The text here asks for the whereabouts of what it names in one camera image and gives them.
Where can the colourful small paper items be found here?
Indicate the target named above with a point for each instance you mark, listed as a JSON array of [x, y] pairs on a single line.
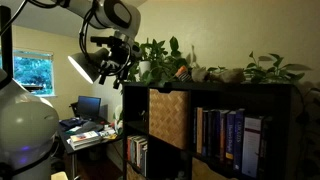
[[108, 132]]

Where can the white plant pot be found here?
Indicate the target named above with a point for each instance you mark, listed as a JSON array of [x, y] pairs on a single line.
[[145, 68]]

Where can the black book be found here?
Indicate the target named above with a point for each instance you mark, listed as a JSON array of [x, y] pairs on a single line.
[[265, 146]]

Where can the trailing green pothos vine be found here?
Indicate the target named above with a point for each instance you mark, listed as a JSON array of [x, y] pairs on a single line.
[[266, 71]]

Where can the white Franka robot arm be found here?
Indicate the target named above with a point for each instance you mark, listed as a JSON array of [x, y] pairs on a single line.
[[26, 126]]

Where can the black computer monitor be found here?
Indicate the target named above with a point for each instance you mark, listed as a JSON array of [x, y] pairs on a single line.
[[89, 107]]

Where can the orange spine book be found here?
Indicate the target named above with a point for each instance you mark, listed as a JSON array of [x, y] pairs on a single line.
[[222, 135]]

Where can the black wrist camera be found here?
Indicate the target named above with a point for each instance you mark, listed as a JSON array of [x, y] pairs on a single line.
[[101, 40]]

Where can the black cube bookshelf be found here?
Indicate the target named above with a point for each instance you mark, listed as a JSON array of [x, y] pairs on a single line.
[[206, 95]]

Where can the large woven bamboo basket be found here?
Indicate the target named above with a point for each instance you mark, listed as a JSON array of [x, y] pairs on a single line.
[[168, 118]]

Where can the dark blue cloth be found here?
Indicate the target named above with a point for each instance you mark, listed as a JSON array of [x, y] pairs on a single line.
[[71, 122]]

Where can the stack of books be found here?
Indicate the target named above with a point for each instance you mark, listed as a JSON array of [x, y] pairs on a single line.
[[85, 138]]

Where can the orange striped sock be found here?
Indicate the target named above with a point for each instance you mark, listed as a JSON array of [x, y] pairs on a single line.
[[181, 71]]

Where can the white green desk ornament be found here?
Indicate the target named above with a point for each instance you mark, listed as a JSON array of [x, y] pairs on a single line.
[[118, 115]]

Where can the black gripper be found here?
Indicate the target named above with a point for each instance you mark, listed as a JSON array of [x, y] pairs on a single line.
[[121, 58]]

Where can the dark navy book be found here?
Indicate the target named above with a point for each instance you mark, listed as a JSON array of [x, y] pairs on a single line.
[[210, 133]]

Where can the blue and yellow book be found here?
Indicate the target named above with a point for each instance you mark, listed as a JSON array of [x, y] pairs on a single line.
[[230, 136]]

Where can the window with white frame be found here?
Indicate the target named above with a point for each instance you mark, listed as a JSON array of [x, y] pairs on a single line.
[[33, 71]]

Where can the dark desk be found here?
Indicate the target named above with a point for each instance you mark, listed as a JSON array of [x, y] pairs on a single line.
[[68, 146]]

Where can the orange red book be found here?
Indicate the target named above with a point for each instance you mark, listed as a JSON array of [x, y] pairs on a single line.
[[128, 148]]

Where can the black vertical pole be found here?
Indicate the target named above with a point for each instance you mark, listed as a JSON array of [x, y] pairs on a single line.
[[6, 46]]

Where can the grey desk lamp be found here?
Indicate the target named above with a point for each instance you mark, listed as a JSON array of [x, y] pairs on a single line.
[[88, 61]]

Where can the blue circuits book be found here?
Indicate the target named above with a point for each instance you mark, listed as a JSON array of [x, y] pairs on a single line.
[[238, 140]]

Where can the light grey speckled sock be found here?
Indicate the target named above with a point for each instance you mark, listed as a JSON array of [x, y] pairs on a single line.
[[200, 75]]

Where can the tan book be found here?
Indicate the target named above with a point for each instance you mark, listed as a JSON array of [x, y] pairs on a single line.
[[199, 130]]

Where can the grey book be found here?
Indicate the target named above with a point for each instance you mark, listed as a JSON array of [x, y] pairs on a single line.
[[135, 150]]

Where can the pale yellow box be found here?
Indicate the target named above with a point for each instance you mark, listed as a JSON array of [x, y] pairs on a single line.
[[59, 176]]

